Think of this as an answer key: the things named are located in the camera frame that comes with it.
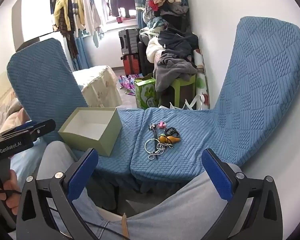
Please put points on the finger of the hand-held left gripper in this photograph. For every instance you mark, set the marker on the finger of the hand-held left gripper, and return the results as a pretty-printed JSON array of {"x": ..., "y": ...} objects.
[
  {"x": 43, "y": 127},
  {"x": 25, "y": 125}
]

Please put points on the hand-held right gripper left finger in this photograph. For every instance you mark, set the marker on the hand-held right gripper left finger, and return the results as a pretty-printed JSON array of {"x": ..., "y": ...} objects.
[{"x": 83, "y": 173}]

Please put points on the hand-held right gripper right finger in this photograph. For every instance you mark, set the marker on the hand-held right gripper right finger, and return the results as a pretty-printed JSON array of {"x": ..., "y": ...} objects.
[{"x": 218, "y": 173}]

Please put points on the pale green box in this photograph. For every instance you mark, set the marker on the pale green box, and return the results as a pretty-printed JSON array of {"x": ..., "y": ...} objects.
[{"x": 90, "y": 130}]

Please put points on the orange gourd pendant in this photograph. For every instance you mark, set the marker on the orange gourd pendant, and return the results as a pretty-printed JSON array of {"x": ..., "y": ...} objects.
[{"x": 171, "y": 139}]

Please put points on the person's left hand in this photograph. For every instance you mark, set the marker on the person's left hand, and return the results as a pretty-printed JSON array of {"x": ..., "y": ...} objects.
[{"x": 11, "y": 192}]

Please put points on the pink bedding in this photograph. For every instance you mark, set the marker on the pink bedding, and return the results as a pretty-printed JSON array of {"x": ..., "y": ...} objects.
[{"x": 7, "y": 115}]

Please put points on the blue covered chair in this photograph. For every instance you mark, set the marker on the blue covered chair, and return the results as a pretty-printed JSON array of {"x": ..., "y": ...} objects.
[{"x": 42, "y": 80}]

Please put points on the person's light trousers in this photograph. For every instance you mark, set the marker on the person's light trousers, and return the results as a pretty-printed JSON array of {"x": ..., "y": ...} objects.
[{"x": 177, "y": 215}]

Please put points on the dark hair claw clip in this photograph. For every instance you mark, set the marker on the dark hair claw clip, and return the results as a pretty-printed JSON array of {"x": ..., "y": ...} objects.
[{"x": 170, "y": 131}]

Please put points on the cream lace covered table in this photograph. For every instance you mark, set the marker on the cream lace covered table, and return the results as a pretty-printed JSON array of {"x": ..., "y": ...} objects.
[{"x": 100, "y": 85}]

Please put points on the silver bangle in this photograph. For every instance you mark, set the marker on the silver bangle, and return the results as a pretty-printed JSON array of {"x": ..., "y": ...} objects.
[{"x": 152, "y": 146}]

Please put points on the black hair stick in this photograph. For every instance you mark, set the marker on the black hair stick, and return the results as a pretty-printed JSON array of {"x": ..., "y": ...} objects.
[{"x": 154, "y": 140}]

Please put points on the pink hair clip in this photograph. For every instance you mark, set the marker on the pink hair clip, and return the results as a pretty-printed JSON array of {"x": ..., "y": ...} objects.
[{"x": 162, "y": 124}]

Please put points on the white tote bag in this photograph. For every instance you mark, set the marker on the white tote bag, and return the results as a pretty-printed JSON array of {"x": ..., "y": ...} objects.
[{"x": 190, "y": 103}]

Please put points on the blue curtain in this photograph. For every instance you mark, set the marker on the blue curtain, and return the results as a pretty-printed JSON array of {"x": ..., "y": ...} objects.
[
  {"x": 81, "y": 52},
  {"x": 140, "y": 10}
]

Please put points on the green plastic stool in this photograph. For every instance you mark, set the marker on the green plastic stool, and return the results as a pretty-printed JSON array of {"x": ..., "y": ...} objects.
[{"x": 183, "y": 91}]

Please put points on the brown patterned scarf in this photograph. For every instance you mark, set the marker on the brown patterned scarf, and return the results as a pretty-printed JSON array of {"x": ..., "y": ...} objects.
[{"x": 70, "y": 37}]

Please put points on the colourful foil bags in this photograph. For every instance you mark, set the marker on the colourful foil bags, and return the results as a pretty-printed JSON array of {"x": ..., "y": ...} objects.
[{"x": 127, "y": 83}]

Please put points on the floral board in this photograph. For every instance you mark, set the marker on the floral board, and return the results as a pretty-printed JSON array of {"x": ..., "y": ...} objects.
[{"x": 202, "y": 80}]

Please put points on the blue quilted blanket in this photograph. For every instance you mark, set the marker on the blue quilted blanket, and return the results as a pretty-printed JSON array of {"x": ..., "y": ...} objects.
[{"x": 260, "y": 80}]

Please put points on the green carton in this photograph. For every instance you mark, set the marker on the green carton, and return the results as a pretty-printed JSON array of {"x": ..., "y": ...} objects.
[{"x": 147, "y": 93}]

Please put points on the red suitcase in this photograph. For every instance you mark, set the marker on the red suitcase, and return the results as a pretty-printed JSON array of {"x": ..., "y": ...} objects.
[{"x": 131, "y": 65}]

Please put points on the white cabinet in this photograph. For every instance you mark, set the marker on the white cabinet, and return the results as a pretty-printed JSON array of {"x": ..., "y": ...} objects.
[{"x": 32, "y": 15}]

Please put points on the yellow jacket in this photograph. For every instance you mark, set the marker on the yellow jacket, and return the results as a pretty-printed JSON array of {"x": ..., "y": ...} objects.
[{"x": 62, "y": 7}]

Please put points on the grey suitcase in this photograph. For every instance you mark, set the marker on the grey suitcase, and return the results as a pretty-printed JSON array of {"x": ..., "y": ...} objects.
[{"x": 128, "y": 40}]

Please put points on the black suitcase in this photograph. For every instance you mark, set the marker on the black suitcase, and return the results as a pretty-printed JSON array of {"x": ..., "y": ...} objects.
[{"x": 143, "y": 57}]

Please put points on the white hanging shirts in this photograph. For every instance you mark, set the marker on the white hanging shirts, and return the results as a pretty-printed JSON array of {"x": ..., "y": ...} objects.
[{"x": 90, "y": 10}]

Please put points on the pink cup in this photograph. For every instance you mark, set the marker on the pink cup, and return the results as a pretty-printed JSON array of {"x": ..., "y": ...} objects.
[{"x": 120, "y": 19}]

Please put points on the pile of clothes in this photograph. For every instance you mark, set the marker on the pile of clothes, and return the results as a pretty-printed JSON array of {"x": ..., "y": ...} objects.
[{"x": 172, "y": 47}]

